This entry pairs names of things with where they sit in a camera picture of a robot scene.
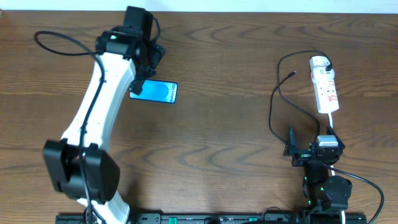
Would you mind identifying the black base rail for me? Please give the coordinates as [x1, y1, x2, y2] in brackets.
[55, 212, 368, 224]

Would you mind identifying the white power strip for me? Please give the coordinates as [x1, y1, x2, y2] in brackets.
[310, 56, 339, 114]

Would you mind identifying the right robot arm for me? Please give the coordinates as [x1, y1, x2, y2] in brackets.
[284, 126, 352, 213]

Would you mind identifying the blue Galaxy smartphone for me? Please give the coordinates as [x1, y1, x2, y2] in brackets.
[129, 80, 178, 104]

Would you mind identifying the black charger cable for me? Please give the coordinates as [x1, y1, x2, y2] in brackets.
[268, 50, 333, 146]

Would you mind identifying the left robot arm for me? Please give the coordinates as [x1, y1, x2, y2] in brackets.
[34, 25, 165, 223]

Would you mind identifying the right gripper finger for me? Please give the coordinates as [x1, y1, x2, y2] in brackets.
[285, 126, 297, 152]
[326, 124, 339, 140]

